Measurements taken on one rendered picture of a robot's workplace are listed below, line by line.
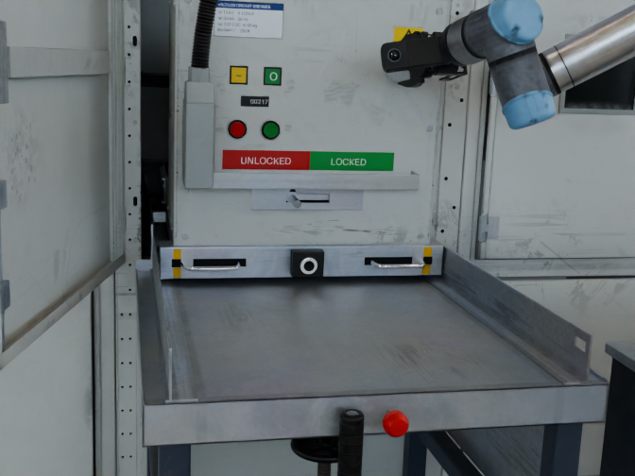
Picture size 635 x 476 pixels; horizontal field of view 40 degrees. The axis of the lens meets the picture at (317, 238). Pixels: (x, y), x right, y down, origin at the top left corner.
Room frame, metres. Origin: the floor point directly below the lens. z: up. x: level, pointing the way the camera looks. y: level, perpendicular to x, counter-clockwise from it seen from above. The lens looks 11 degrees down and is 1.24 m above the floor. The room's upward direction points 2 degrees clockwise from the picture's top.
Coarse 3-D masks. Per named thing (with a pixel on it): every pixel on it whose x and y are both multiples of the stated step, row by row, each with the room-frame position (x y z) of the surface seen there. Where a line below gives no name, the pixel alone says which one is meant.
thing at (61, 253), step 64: (0, 0) 1.15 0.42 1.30; (64, 0) 1.40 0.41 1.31; (0, 64) 1.08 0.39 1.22; (64, 64) 1.34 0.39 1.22; (0, 128) 1.14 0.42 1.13; (64, 128) 1.39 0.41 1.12; (0, 192) 1.07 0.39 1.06; (64, 192) 1.39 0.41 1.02; (0, 256) 1.08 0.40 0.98; (64, 256) 1.38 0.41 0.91; (0, 320) 1.05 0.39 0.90
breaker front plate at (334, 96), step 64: (192, 0) 1.54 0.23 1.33; (256, 0) 1.56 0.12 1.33; (320, 0) 1.59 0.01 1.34; (384, 0) 1.61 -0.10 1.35; (448, 0) 1.64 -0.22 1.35; (256, 64) 1.57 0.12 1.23; (320, 64) 1.59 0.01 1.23; (256, 128) 1.58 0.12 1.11; (320, 128) 1.60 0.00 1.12; (384, 128) 1.63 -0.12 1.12; (192, 192) 1.56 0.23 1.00; (256, 192) 1.58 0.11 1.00; (320, 192) 1.61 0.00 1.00; (384, 192) 1.64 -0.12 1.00
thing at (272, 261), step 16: (432, 240) 1.69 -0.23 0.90; (160, 256) 1.54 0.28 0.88; (208, 256) 1.56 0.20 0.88; (224, 256) 1.57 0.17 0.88; (240, 256) 1.57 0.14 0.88; (256, 256) 1.58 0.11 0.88; (272, 256) 1.59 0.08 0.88; (288, 256) 1.59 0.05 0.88; (336, 256) 1.61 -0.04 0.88; (352, 256) 1.62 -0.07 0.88; (368, 256) 1.63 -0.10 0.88; (384, 256) 1.63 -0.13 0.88; (400, 256) 1.64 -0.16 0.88; (432, 256) 1.65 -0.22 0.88; (160, 272) 1.54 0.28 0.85; (208, 272) 1.56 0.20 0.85; (224, 272) 1.57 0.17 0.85; (240, 272) 1.58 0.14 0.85; (256, 272) 1.58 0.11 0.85; (272, 272) 1.59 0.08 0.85; (288, 272) 1.59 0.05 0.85; (336, 272) 1.62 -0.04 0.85; (352, 272) 1.62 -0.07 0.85; (368, 272) 1.63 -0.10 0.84; (384, 272) 1.64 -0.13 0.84; (400, 272) 1.64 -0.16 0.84; (432, 272) 1.66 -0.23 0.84
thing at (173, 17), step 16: (176, 0) 1.53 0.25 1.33; (176, 16) 1.53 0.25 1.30; (448, 16) 1.64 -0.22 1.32; (176, 32) 1.53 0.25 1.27; (176, 48) 1.54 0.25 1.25; (176, 64) 1.54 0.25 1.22; (176, 80) 1.54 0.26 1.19; (176, 96) 1.54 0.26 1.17; (176, 112) 1.54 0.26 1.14; (176, 128) 1.55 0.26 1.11; (176, 144) 1.55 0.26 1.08; (432, 208) 1.66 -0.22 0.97
